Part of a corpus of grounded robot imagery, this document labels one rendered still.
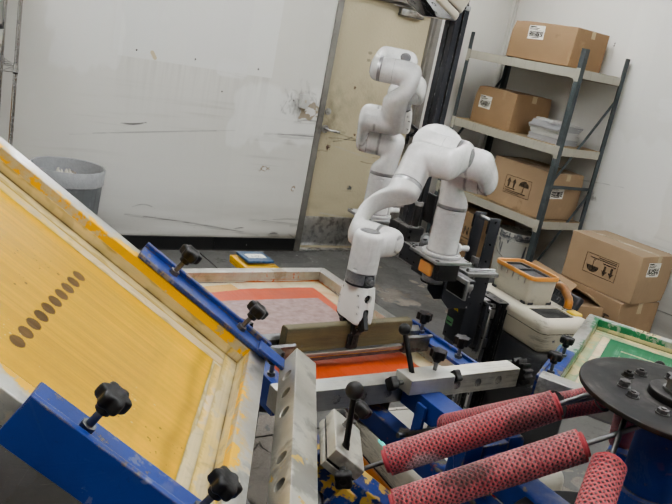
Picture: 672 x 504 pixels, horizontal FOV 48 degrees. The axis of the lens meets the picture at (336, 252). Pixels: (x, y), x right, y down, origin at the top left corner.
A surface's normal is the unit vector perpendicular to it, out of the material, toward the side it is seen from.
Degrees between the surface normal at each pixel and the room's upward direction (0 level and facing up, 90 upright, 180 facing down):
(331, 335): 90
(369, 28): 90
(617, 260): 90
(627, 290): 90
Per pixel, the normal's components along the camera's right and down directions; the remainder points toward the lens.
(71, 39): 0.52, 0.33
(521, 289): -0.88, 0.00
